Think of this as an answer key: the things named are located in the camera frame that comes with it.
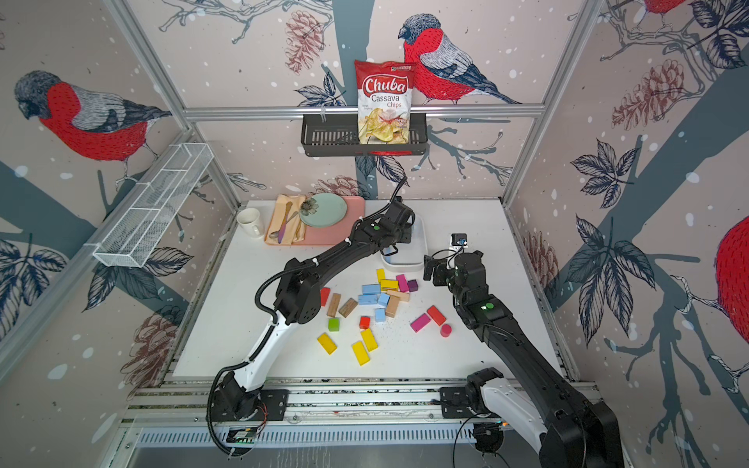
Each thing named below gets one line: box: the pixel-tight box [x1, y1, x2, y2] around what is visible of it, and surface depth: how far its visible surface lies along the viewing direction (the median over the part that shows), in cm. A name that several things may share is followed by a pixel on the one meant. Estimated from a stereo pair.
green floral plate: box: [299, 192, 349, 229], surface depth 121 cm
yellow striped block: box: [380, 278, 399, 292], surface depth 97 cm
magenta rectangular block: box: [409, 312, 432, 334], surface depth 90 cm
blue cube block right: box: [378, 292, 392, 308], surface depth 92 cm
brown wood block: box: [338, 297, 358, 319], surface depth 92 cm
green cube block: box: [327, 317, 341, 332], surface depth 89 cm
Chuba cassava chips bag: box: [354, 60, 417, 146], surface depth 87 cm
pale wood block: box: [386, 289, 412, 303], surface depth 96 cm
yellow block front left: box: [316, 332, 339, 355], surface depth 85 cm
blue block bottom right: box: [374, 308, 388, 323], surface depth 90 cm
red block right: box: [426, 305, 447, 327], surface depth 90 cm
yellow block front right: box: [360, 328, 379, 352], surface depth 87 cm
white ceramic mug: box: [236, 207, 261, 238], surface depth 106 cm
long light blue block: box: [361, 282, 382, 295], surface depth 97 cm
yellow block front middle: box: [351, 340, 372, 367], surface depth 84 cm
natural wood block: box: [385, 295, 401, 318], surface depth 92 cm
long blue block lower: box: [357, 293, 380, 306], surface depth 94 cm
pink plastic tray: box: [293, 195, 366, 246], surface depth 115 cm
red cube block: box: [358, 315, 372, 330], surface depth 89 cm
